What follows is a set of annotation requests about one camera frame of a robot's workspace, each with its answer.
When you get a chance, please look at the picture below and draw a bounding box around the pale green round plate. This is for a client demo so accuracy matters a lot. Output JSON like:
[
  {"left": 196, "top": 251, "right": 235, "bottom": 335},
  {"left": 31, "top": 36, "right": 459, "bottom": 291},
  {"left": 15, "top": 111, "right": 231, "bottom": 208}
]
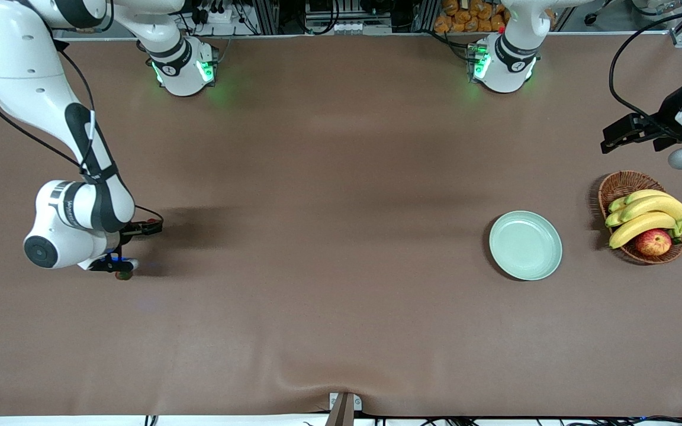
[{"left": 489, "top": 211, "right": 563, "bottom": 281}]

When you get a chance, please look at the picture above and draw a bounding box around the orange bread rolls pile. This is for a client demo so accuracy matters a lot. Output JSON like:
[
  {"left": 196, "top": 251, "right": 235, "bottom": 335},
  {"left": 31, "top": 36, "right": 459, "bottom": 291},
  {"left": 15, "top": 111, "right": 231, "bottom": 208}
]
[{"left": 434, "top": 0, "right": 509, "bottom": 33}]

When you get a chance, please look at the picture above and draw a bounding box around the yellow banana bunch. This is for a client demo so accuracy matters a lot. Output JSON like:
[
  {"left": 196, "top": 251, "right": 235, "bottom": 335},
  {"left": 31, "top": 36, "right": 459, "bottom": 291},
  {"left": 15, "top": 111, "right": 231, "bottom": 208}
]
[{"left": 605, "top": 189, "right": 682, "bottom": 250}]

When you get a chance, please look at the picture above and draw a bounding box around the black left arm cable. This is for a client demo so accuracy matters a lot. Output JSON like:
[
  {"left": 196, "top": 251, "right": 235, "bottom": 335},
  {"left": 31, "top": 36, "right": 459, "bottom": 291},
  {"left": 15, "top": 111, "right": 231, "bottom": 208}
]
[{"left": 609, "top": 3, "right": 682, "bottom": 128}]

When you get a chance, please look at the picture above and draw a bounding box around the brown table cover sheet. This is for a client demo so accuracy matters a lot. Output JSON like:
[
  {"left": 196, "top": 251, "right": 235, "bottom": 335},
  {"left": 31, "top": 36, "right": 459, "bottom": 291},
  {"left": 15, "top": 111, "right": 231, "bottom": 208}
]
[{"left": 0, "top": 33, "right": 682, "bottom": 418}]

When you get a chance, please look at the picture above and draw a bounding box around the brown wicker basket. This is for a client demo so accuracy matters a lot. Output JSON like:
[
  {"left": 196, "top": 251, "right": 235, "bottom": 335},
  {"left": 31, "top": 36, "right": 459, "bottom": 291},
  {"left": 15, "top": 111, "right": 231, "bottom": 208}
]
[{"left": 598, "top": 171, "right": 682, "bottom": 265}]

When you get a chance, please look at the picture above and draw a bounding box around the grey metal camera mount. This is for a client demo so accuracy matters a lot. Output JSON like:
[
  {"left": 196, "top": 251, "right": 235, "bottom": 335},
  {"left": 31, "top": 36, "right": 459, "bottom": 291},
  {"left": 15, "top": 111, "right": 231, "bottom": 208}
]
[{"left": 324, "top": 392, "right": 363, "bottom": 426}]

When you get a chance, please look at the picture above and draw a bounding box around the red apple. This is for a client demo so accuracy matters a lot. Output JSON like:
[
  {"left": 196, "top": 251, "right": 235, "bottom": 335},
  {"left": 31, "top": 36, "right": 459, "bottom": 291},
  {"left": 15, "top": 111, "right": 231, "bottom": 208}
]
[{"left": 635, "top": 228, "right": 673, "bottom": 257}]

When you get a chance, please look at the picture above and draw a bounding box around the long white power strip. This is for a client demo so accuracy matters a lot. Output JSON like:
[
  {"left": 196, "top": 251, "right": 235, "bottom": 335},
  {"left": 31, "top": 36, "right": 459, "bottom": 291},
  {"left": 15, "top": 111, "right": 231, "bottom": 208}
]
[{"left": 328, "top": 21, "right": 393, "bottom": 34}]

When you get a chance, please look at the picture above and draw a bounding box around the white power strip with plugs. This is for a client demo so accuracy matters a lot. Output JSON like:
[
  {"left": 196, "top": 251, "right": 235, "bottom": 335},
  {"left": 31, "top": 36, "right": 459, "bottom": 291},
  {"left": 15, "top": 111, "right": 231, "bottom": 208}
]
[{"left": 196, "top": 7, "right": 234, "bottom": 25}]

